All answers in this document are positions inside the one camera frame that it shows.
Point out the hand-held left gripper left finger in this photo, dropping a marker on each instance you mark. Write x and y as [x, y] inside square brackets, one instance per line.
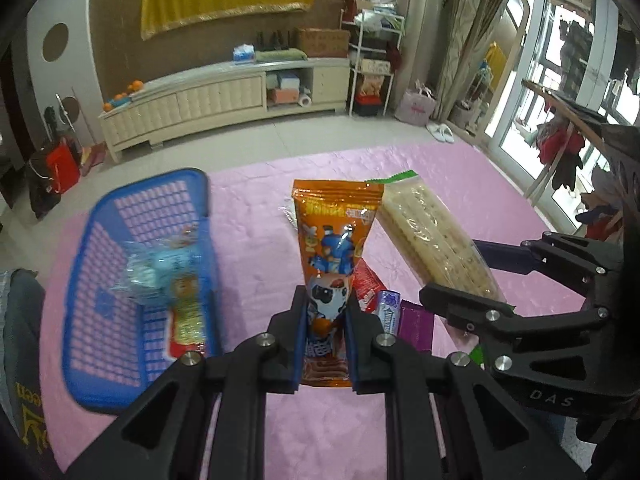
[300, 340]

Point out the cartoon print box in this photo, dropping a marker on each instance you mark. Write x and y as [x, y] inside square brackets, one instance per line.
[372, 85]

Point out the green silver snack packet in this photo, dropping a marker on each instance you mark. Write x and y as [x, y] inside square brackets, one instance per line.
[477, 356]

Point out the beige patterned curtain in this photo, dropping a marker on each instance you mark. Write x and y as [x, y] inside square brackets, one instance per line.
[462, 35]

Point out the light blue snack packet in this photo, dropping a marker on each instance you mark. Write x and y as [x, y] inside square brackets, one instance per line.
[155, 270]

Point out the white slipper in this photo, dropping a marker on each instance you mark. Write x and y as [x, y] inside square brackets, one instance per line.
[446, 135]
[434, 130]

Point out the small yellow hanging cloth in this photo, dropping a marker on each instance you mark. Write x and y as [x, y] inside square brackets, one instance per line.
[495, 62]

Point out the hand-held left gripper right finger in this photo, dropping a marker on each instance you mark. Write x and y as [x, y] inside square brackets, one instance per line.
[351, 350]

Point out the long orange cartoon snack packet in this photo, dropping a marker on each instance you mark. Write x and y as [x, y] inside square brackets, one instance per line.
[332, 240]

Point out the pink broom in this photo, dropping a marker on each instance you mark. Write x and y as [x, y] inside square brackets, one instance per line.
[92, 156]

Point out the row of dark bottles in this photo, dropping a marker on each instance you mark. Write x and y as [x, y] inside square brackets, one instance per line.
[274, 39]

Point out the brown round wall disc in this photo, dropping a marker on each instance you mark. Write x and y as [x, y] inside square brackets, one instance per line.
[72, 109]
[55, 42]

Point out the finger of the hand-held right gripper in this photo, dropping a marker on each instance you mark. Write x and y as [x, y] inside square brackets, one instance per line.
[465, 310]
[497, 257]

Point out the red garment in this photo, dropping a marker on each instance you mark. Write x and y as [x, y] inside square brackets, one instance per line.
[557, 147]

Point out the green folded cloth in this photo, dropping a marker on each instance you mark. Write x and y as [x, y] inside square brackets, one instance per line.
[281, 55]

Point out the red black box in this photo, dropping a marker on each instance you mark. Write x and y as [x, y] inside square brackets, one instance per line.
[367, 107]

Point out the orange box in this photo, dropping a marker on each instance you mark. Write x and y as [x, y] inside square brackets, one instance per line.
[280, 95]

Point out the blue white tissue box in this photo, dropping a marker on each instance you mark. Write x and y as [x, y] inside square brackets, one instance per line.
[244, 52]

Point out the hanging clothes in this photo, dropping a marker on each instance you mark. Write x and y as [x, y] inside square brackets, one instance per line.
[590, 50]

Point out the blue white stick packet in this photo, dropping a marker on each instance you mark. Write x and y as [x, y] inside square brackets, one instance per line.
[389, 310]

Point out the white metal shelf rack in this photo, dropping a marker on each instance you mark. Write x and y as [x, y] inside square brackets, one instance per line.
[372, 60]

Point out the brown cardboard box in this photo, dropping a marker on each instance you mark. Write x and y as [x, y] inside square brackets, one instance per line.
[322, 42]

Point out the red snack packet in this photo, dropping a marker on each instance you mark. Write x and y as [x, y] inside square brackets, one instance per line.
[367, 285]

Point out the tall standing air conditioner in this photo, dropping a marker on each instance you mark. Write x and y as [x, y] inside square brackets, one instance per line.
[425, 20]

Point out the purple snack packet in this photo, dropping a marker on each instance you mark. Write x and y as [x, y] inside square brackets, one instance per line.
[415, 327]

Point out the pink tote bag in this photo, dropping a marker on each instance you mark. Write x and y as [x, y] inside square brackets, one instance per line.
[416, 106]

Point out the light blue box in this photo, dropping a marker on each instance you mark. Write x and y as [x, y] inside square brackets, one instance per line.
[287, 80]

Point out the black bag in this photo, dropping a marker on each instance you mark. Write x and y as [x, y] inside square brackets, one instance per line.
[42, 185]

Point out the cream tv cabinet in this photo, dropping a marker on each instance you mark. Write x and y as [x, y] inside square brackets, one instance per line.
[200, 100]

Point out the grey embroidered chair cover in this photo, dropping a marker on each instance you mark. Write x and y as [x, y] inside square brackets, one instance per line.
[20, 360]

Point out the red bag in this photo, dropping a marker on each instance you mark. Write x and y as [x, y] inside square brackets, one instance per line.
[62, 167]

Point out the cracker packet with green end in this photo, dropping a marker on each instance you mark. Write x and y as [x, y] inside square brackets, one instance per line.
[430, 240]

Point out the white paper roll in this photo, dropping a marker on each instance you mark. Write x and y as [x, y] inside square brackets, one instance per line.
[305, 100]

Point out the pink tablecloth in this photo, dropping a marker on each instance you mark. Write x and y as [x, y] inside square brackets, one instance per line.
[250, 260]

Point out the glass sliding door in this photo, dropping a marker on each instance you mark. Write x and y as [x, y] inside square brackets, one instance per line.
[542, 10]

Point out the blue plastic basket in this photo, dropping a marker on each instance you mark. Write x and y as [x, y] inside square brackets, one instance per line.
[100, 310]

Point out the wooden arched frame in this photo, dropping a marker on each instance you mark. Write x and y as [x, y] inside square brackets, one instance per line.
[524, 15]

